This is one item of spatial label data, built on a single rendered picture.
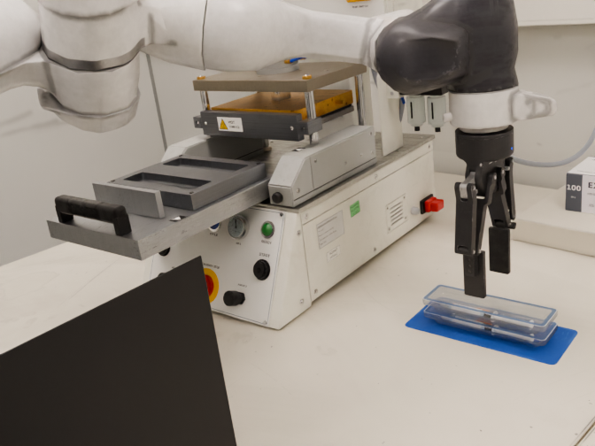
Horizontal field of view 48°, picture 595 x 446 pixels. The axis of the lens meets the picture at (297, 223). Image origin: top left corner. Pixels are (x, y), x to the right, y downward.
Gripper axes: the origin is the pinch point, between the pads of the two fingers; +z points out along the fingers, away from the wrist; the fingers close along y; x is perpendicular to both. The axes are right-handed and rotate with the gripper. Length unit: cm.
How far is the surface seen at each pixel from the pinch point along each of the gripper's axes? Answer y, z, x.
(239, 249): 11.5, -0.8, -38.3
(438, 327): 3.4, 10.0, -6.5
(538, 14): -60, -28, -15
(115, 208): 33, -16, -37
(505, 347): 3.9, 10.1, 4.1
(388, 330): 7.4, 10.1, -12.9
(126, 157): -66, 16, -178
